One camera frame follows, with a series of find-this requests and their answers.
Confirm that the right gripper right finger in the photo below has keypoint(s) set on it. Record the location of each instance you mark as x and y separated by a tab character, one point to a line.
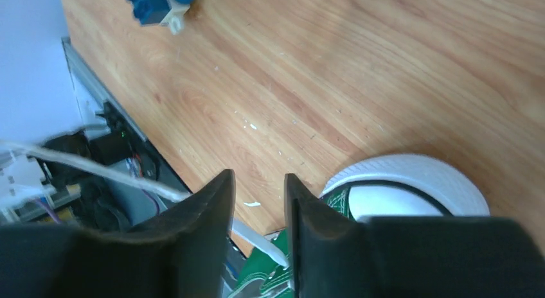
406	256

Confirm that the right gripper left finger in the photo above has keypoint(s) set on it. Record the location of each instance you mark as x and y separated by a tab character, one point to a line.
170	249

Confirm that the green canvas sneaker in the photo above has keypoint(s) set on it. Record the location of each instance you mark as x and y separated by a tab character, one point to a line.
389	185

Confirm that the blue red toy car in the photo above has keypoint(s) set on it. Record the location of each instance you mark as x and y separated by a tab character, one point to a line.
168	13

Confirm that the aluminium frame rail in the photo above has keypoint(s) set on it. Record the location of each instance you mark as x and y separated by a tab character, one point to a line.
79	68

